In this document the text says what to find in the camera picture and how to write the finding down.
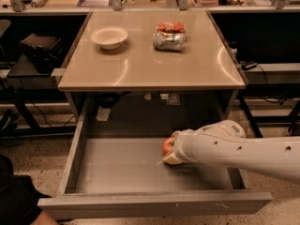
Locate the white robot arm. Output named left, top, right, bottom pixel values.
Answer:
left=162, top=120, right=300, bottom=183

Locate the small black device on shelf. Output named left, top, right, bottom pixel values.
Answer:
left=241, top=61, right=257, bottom=70

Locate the orange snack bag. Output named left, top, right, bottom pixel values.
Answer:
left=157, top=22, right=185, bottom=33

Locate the open grey top drawer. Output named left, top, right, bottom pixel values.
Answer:
left=39, top=97, right=272, bottom=219

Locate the beige cabinet with drawer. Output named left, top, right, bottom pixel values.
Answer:
left=56, top=9, right=247, bottom=120

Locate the white bowl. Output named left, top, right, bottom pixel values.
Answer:
left=90, top=26, right=128, bottom=50

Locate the red apple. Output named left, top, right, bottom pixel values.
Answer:
left=162, top=137, right=174, bottom=156

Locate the person in black clothing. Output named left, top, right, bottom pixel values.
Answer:
left=0, top=155, right=59, bottom=225

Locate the black bag on shelf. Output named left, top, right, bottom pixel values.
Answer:
left=19, top=33, right=63, bottom=74

